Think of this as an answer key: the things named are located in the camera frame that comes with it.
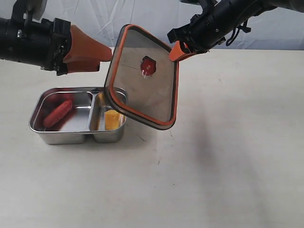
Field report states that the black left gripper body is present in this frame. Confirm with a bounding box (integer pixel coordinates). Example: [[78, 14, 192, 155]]
[[40, 18, 71, 76]]

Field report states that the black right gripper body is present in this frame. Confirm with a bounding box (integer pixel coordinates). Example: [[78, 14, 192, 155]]
[[167, 7, 228, 52]]

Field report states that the dark transparent box lid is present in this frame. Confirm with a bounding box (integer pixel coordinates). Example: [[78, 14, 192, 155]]
[[104, 24, 179, 130]]

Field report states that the red toy sausage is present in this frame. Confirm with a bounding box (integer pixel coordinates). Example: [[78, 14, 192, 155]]
[[43, 100, 73, 128]]

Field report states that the yellow toy cheese wedge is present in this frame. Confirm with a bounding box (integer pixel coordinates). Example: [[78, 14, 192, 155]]
[[104, 110, 122, 131]]

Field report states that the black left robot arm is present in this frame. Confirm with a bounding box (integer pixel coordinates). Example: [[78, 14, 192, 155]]
[[0, 0, 112, 76]]

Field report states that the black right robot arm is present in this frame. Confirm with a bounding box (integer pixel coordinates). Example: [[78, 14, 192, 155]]
[[167, 0, 304, 61]]

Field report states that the blue-grey backdrop cloth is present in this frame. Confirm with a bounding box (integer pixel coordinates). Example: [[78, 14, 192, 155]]
[[0, 0, 304, 51]]

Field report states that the stainless steel lunch box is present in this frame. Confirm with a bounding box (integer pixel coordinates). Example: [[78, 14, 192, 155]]
[[29, 87, 126, 144]]

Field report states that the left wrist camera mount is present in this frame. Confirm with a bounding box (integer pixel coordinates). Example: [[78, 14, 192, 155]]
[[25, 0, 47, 21]]

